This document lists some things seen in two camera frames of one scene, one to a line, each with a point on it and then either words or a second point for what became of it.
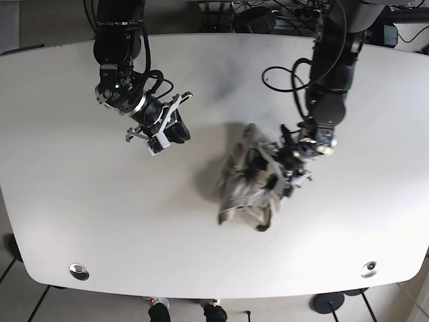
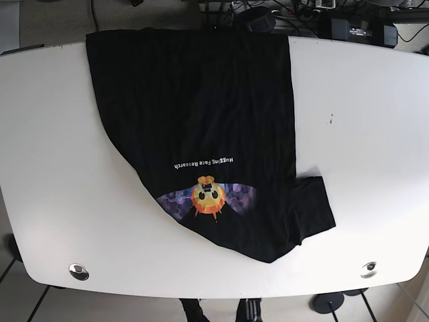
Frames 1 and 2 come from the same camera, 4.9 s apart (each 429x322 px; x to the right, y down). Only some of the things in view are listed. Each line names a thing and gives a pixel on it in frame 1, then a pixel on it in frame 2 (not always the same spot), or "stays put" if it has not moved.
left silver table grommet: (79, 271) stays put
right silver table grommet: (368, 270) stays put
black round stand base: (327, 303) stays put
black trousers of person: (159, 312) -> (249, 310)
